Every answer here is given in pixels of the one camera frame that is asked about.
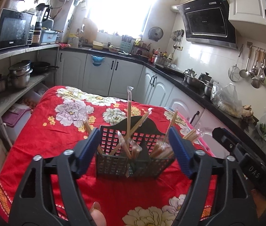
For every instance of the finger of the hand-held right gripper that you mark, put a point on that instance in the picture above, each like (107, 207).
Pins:
(227, 141)

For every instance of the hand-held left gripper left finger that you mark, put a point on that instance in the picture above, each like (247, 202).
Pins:
(88, 150)

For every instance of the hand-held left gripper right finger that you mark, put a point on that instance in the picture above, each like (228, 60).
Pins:
(182, 153)

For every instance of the black plastic utensil basket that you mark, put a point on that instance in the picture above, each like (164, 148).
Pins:
(114, 167)

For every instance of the bunch of wooden chopsticks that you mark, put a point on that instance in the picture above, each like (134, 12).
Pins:
(129, 113)

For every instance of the hanging kitchen utensils bunch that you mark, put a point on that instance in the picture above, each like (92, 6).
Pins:
(177, 36)

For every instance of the person's left hand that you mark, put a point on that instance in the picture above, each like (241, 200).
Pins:
(98, 215)

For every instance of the ginger root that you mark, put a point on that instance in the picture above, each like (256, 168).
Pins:
(248, 113)

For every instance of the red floral blanket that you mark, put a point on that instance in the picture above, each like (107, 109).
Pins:
(52, 141)

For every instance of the clear plastic bags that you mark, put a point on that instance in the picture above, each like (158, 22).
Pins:
(228, 98)

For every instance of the black kitchen countertop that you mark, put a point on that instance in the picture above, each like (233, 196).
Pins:
(206, 97)

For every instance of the large steel ladle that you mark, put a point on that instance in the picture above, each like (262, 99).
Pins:
(255, 82)

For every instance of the steel mixing bowl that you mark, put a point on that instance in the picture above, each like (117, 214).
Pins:
(194, 81)

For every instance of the dark kettle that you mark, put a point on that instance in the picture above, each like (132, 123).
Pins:
(204, 76)

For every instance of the steel spoon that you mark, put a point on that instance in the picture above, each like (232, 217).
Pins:
(253, 70)

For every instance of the steel kettle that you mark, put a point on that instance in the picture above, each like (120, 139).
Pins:
(189, 72)

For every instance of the purple lidded storage bin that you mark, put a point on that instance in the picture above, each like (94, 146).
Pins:
(15, 120)

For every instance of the white lower kitchen cabinets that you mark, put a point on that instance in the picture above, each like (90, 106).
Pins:
(123, 75)

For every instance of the blue hanging bin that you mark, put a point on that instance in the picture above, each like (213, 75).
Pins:
(97, 60)

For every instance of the large steel cooking pot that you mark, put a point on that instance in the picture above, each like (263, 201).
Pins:
(162, 60)

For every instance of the black frying pan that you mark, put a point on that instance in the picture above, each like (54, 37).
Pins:
(41, 66)

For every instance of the stacked steel pots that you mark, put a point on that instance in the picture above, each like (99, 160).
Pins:
(19, 77)

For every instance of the condiment bottles group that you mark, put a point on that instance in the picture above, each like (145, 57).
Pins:
(152, 56)

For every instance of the yellow dish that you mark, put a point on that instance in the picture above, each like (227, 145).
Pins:
(98, 45)

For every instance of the small steel pot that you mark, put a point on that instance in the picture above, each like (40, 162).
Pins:
(0, 83)

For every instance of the teal knife block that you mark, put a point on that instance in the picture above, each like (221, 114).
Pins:
(125, 46)

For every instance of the metal shelf rack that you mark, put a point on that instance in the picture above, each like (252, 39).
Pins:
(24, 49)

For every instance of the blue-grey plastic container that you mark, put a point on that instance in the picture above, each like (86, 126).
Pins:
(49, 37)

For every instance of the black range hood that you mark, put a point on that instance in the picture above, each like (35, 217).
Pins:
(206, 22)

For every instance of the pale cutting board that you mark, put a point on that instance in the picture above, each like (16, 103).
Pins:
(90, 29)

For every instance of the black blender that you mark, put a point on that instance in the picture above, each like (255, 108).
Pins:
(39, 21)

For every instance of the black microwave oven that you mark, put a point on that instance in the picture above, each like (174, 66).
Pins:
(12, 28)

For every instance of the bright kitchen window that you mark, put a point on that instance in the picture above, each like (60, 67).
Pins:
(121, 7)

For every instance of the wall utensil rail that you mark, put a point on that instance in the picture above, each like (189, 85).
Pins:
(249, 44)

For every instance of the small wall fan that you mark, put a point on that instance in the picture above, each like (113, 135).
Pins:
(155, 33)

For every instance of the pale green wall holder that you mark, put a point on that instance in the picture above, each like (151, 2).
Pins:
(78, 0)

